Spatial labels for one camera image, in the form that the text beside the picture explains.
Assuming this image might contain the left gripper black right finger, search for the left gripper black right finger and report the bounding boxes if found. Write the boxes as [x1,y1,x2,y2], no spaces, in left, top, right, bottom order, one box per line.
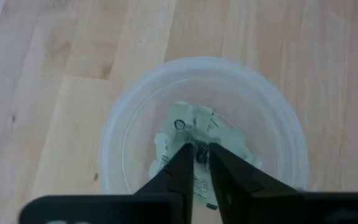
[209,142,304,224]

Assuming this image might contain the pale green sachet packet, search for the pale green sachet packet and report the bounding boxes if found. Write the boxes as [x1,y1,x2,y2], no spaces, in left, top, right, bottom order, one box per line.
[193,146,219,210]
[166,101,262,170]
[149,132,180,179]

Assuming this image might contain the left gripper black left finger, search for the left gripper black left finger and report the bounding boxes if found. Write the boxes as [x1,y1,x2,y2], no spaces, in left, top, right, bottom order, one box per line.
[134,142,195,224]

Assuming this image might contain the clear round plastic container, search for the clear round plastic container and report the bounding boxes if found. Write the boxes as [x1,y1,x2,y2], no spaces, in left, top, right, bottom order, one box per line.
[98,56,310,200]

